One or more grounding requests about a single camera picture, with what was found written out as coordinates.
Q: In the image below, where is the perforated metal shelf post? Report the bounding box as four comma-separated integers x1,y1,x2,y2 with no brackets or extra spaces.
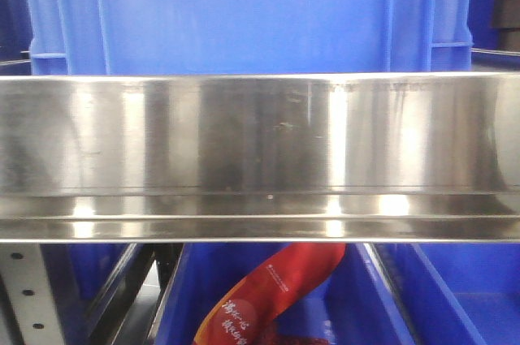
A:
1,244,66,344

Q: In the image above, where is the lower blue bin right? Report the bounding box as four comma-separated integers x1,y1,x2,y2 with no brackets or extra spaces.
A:
376,244,519,344

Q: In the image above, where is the red printed package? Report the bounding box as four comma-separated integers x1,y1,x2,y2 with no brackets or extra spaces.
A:
193,243,347,344

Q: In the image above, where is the large blue bin on shelf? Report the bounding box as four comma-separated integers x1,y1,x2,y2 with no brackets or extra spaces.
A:
28,0,473,75

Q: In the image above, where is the lower blue bin middle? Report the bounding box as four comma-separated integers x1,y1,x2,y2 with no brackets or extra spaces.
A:
154,243,414,344

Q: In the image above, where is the stainless steel shelf rail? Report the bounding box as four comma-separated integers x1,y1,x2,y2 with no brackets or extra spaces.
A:
1,72,519,242

